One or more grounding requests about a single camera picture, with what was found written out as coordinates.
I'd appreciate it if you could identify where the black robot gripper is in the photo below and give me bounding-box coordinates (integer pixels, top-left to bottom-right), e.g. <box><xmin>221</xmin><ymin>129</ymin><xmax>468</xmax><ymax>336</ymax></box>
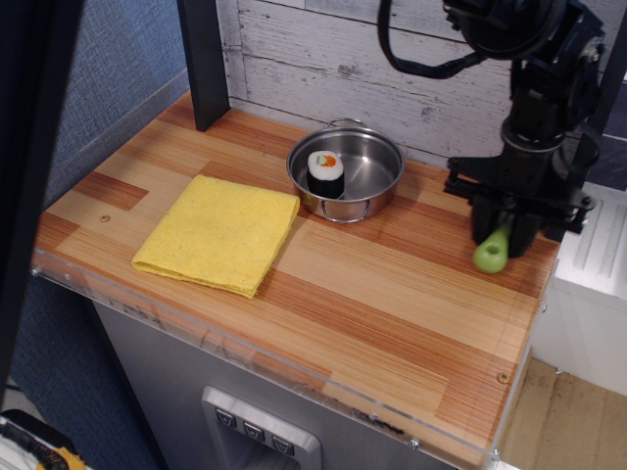
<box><xmin>445</xmin><ymin>142</ymin><xmax>594</xmax><ymax>259</ymax></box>

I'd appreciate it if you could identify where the grey spatula green handle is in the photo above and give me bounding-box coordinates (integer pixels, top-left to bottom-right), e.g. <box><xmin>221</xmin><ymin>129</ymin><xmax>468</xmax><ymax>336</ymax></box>
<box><xmin>472</xmin><ymin>224</ymin><xmax>510</xmax><ymax>274</ymax></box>

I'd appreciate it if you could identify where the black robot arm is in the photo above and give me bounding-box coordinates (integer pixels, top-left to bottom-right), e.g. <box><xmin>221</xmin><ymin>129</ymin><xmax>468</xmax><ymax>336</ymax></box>
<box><xmin>444</xmin><ymin>1</ymin><xmax>604</xmax><ymax>258</ymax></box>

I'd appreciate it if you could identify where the yellow folded cloth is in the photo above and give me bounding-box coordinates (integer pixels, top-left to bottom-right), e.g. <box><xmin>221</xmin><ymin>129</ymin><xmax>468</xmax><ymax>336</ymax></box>
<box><xmin>131</xmin><ymin>175</ymin><xmax>300</xmax><ymax>299</ymax></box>

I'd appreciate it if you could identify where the white ribbed side counter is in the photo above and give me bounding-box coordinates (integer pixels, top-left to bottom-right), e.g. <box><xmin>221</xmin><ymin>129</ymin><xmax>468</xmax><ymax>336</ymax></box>
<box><xmin>531</xmin><ymin>183</ymin><xmax>626</xmax><ymax>395</ymax></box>

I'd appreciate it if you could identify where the clear acrylic table guard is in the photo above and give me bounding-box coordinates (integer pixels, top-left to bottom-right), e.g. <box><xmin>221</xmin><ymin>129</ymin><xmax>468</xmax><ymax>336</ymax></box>
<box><xmin>34</xmin><ymin>72</ymin><xmax>558</xmax><ymax>469</ymax></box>

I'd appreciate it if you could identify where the small steel pot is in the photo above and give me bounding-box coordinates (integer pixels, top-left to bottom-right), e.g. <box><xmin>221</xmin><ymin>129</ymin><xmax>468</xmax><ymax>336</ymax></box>
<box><xmin>286</xmin><ymin>118</ymin><xmax>405</xmax><ymax>223</ymax></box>

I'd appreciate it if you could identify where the toy sushi roll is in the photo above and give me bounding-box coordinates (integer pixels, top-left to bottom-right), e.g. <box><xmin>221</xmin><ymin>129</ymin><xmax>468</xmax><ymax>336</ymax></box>
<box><xmin>307</xmin><ymin>151</ymin><xmax>345</xmax><ymax>199</ymax></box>

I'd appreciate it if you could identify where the silver dispenser button panel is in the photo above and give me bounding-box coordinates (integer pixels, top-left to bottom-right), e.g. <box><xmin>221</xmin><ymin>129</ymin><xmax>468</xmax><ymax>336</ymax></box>
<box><xmin>201</xmin><ymin>386</ymin><xmax>322</xmax><ymax>469</ymax></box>

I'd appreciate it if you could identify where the grey toy fridge cabinet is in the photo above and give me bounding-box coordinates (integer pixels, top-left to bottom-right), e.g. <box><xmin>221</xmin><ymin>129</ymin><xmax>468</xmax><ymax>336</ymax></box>
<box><xmin>90</xmin><ymin>298</ymin><xmax>461</xmax><ymax>470</ymax></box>

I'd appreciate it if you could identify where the yellow object bottom left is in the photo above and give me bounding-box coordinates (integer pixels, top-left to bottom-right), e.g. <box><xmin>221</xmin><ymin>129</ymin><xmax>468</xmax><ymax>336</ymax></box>
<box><xmin>55</xmin><ymin>447</ymin><xmax>88</xmax><ymax>470</ymax></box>

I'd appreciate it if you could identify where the black left shelf post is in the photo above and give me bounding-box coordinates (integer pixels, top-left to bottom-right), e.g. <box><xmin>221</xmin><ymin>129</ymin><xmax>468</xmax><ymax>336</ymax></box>
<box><xmin>177</xmin><ymin>0</ymin><xmax>230</xmax><ymax>131</ymax></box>

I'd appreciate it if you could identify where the black hose bottom left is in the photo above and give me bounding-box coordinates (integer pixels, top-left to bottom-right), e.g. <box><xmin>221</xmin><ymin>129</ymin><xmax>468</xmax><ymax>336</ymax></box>
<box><xmin>0</xmin><ymin>420</ymin><xmax>70</xmax><ymax>470</ymax></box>

